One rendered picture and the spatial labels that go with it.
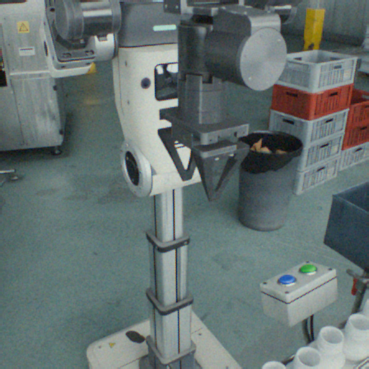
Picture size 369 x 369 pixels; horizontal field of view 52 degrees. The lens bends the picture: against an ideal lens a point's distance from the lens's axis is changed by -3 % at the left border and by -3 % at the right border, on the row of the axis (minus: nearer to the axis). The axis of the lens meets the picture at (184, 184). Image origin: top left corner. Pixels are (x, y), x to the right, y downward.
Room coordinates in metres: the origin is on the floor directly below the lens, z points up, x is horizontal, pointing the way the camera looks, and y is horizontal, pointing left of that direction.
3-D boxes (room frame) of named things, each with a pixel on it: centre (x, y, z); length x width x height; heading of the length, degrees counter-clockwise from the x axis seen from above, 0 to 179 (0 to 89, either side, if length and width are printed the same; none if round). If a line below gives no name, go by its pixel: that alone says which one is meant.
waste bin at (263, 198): (2.50, -0.59, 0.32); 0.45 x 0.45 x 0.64
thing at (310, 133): (3.20, -1.08, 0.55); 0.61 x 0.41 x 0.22; 129
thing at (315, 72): (3.20, -1.08, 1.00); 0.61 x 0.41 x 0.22; 129
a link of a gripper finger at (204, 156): (0.43, -0.03, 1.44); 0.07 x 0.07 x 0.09; 32
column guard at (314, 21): (10.51, -3.34, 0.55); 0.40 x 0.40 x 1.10; 32
